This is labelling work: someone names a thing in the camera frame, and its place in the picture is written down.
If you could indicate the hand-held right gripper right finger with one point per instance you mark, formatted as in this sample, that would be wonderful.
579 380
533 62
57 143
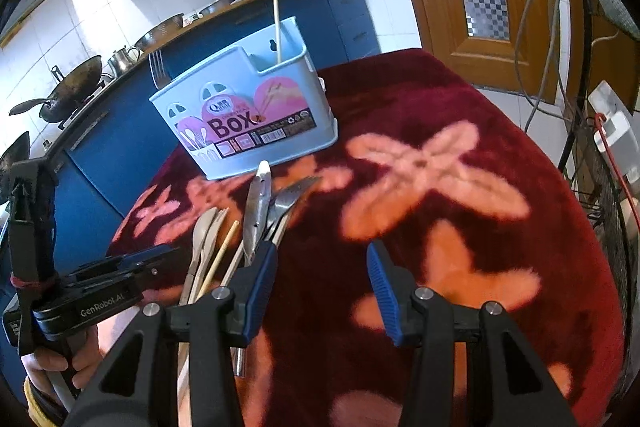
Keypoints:
382 287

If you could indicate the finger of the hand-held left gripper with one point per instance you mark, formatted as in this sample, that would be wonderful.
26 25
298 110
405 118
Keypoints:
160 281
147 258

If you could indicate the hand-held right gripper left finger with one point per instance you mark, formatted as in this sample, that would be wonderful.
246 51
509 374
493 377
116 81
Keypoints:
262 277

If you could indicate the wooden chopstick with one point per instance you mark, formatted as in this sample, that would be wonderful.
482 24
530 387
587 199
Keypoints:
276 17
227 239

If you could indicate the metal fork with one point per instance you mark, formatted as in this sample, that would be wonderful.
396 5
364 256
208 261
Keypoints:
159 69
280 222
294 196

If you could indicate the beige plastic spoon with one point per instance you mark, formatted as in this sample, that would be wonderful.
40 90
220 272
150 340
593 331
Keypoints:
205 224

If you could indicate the light blue utensil holder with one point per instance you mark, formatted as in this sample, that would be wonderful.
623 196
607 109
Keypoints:
280 107

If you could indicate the person's left forearm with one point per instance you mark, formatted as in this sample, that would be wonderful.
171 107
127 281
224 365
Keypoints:
37 407

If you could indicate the person's left hand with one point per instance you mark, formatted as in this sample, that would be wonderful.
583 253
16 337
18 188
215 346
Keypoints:
47 364

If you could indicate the black frying pan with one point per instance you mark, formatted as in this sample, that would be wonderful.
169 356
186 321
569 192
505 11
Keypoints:
12 152

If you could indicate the red floral blanket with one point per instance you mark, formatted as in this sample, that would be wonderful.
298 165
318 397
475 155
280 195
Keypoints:
450 232

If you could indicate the blue kitchen base cabinet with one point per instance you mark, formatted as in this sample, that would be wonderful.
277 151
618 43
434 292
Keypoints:
115 127

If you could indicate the black wok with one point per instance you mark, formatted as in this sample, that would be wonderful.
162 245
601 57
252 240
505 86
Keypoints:
75 82

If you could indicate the metal kettle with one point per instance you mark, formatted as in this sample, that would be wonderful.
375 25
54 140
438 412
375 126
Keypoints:
121 61

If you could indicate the steel wok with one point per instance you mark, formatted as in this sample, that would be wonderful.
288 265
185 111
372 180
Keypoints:
160 32

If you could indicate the shallow metal pan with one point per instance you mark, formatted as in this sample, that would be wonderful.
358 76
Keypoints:
217 5

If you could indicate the white power strip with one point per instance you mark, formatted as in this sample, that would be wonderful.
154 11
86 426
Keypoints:
615 127

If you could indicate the wooden door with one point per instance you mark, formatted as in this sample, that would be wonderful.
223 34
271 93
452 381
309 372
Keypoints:
435 7

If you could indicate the black standing fan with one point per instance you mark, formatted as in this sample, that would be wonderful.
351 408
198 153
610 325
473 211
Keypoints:
583 57

